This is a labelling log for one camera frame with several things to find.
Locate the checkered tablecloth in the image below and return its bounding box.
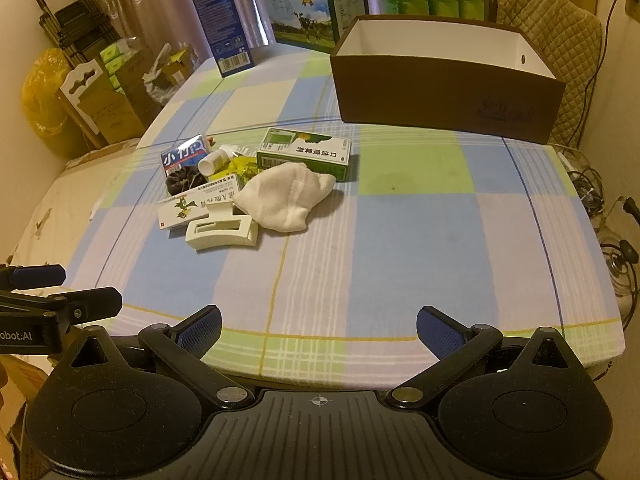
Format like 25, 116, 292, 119
66, 44, 625, 389

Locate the brown cardboard carrier box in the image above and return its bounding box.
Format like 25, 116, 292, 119
56, 60, 145, 148

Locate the floor fan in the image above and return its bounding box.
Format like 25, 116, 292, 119
596, 196, 639, 330

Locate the blue tall carton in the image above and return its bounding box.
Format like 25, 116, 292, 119
192, 0, 254, 77

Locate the dark brown scrunchie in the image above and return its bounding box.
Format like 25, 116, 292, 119
165, 166, 207, 196

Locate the white sock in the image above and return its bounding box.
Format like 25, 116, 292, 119
233, 162, 336, 233

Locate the yellow plastic bag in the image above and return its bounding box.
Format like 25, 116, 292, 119
21, 48, 88, 160

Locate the yellow crumpled wrapper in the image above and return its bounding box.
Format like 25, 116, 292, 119
207, 156, 262, 184

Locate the open box with trash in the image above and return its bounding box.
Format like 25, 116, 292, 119
115, 41, 198, 106

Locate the blue labelled floss box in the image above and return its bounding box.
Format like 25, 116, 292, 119
160, 134, 210, 177

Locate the quilted beige chair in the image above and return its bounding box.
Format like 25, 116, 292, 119
485, 0, 604, 148

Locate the cream bed sheet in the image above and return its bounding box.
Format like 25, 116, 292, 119
8, 139, 139, 266

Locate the white hair claw clip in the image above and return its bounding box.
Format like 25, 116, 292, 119
186, 202, 258, 252

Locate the black power cable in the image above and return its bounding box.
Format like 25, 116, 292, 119
569, 0, 629, 149

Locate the black folding step stool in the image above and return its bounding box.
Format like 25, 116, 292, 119
36, 0, 120, 68

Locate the brown open cardboard box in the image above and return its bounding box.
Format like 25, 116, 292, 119
330, 14, 565, 144

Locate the green white medicine box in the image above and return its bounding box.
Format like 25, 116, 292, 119
256, 128, 352, 182

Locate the wall power socket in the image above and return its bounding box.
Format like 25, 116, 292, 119
625, 0, 640, 22

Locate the milk carton with cow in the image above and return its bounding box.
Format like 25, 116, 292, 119
264, 0, 369, 53

